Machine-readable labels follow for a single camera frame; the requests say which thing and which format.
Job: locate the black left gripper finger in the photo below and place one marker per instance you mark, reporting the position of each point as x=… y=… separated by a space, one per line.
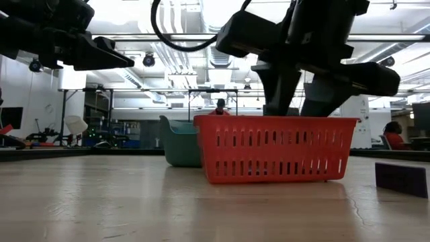
x=97 y=58
x=105 y=42

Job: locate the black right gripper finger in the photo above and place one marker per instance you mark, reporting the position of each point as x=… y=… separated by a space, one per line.
x=277 y=90
x=319 y=101

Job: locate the red plastic basket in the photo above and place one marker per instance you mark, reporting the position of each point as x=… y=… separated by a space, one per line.
x=275 y=151

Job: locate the purple eraser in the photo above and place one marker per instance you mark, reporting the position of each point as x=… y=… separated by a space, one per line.
x=401 y=179

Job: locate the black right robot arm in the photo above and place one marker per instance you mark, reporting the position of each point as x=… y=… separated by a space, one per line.
x=336 y=5

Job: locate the white pillar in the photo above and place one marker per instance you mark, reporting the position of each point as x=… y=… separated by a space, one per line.
x=357 y=111

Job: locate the black ceiling spotlight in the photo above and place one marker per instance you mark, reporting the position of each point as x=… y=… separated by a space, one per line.
x=388 y=60
x=148 y=60
x=35 y=66

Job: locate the person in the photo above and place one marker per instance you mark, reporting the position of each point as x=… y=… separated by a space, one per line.
x=220 y=106
x=394 y=141

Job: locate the white lamp shade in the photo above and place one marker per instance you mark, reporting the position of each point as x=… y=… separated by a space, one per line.
x=76 y=125

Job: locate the black tall monitor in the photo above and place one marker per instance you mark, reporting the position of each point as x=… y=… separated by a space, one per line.
x=421 y=117

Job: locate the green plastic bin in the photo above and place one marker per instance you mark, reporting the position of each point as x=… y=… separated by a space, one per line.
x=181 y=148

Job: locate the red box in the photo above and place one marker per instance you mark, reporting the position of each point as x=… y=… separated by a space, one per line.
x=6 y=129

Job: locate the black background station frame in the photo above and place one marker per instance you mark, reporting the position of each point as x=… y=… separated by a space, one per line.
x=64 y=101

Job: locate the silver ventilation duct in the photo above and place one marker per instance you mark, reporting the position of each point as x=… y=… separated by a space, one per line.
x=221 y=67

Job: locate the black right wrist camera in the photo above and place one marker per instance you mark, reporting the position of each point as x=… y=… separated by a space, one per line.
x=248 y=33

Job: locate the black wall monitor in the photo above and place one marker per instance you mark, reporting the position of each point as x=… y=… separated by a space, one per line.
x=11 y=117

